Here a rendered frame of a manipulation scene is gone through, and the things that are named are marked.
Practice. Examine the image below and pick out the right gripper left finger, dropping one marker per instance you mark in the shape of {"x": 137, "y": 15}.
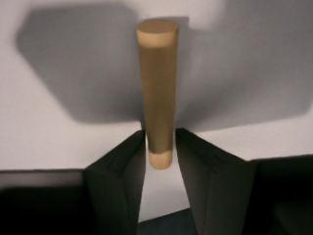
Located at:
{"x": 102, "y": 201}

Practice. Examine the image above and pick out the tan cylindrical peg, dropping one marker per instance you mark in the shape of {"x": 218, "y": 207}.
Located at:
{"x": 157, "y": 44}

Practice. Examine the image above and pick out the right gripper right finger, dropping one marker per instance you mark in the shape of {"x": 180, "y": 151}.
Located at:
{"x": 227, "y": 193}

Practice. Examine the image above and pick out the dark grey box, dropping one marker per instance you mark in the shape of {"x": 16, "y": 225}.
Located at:
{"x": 176, "y": 223}

